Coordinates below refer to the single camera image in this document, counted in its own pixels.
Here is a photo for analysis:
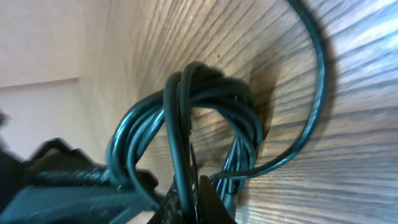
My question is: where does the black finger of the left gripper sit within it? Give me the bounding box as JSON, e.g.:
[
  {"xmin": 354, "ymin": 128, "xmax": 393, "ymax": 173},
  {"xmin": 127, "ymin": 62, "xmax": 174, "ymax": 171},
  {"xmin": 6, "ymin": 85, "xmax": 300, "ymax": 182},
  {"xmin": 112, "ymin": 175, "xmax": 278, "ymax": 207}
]
[{"xmin": 1, "ymin": 138, "xmax": 164, "ymax": 223}]

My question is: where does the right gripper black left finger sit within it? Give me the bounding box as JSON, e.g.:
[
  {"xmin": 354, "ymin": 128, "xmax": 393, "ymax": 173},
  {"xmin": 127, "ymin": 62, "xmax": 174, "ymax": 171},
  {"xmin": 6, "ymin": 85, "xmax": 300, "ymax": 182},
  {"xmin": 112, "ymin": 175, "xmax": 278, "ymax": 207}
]
[{"xmin": 149, "ymin": 179, "xmax": 199, "ymax": 224}]

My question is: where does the thin black cable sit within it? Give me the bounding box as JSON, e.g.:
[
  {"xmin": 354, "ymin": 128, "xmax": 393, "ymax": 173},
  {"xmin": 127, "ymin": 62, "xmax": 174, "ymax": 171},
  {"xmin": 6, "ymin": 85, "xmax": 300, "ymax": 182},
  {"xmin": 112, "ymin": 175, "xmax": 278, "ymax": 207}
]
[{"xmin": 211, "ymin": 0, "xmax": 327, "ymax": 183}]

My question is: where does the black multi-plug cable bundle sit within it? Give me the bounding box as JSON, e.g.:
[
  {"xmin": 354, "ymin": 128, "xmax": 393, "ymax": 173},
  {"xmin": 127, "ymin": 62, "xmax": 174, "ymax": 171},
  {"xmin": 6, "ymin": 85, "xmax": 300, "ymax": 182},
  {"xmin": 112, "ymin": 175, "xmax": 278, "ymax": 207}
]
[{"xmin": 105, "ymin": 61, "xmax": 265, "ymax": 218}]

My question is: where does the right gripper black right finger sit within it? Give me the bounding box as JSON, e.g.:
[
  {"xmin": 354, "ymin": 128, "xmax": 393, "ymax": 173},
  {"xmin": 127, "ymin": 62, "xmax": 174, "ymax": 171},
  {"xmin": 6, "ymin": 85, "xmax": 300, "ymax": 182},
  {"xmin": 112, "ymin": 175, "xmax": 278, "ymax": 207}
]
[{"xmin": 198, "ymin": 175, "xmax": 236, "ymax": 224}]

